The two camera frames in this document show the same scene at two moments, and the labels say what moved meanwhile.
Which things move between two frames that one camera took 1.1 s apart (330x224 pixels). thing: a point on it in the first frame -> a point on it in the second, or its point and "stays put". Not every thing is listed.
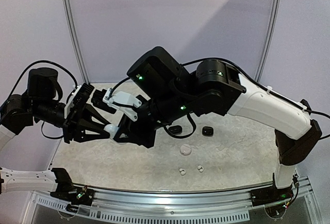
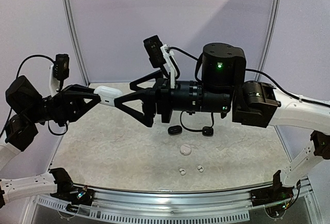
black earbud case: [208, 131] stays put
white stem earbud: [200, 168] stays put
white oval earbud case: [112, 129] -> [108, 94]
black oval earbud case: [175, 129] stays put
